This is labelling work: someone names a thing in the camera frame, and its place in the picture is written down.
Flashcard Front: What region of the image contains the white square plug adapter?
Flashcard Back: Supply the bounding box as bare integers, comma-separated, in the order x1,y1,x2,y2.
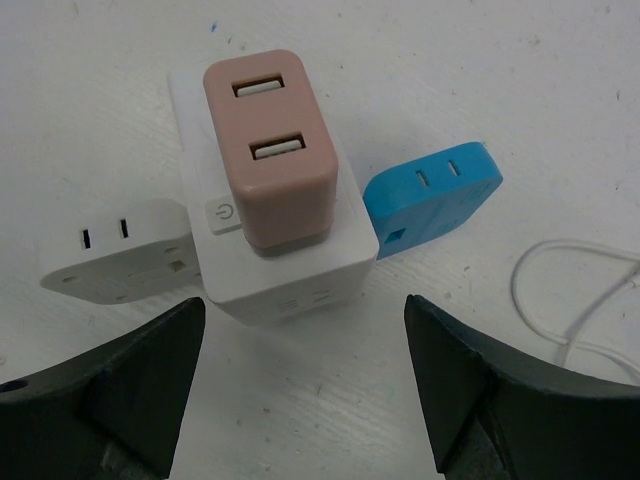
36,199,201,305

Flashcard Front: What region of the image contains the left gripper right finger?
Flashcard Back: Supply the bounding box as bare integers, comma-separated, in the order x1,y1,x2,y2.
404,295,639,479

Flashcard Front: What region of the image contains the white cube power socket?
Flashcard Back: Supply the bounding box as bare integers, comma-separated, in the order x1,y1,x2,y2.
168,64,379,325

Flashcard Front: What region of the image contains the pink dual usb charger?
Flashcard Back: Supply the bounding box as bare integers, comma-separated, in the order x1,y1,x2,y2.
203,49,339,250

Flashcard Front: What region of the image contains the white usb cable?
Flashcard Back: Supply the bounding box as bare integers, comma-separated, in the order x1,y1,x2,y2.
510,238,640,384

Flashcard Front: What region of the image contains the blue square plug adapter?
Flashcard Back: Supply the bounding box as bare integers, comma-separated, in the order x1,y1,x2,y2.
363,142,503,259

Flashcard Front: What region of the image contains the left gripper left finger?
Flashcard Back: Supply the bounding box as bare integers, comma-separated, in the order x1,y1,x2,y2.
1,297,206,479

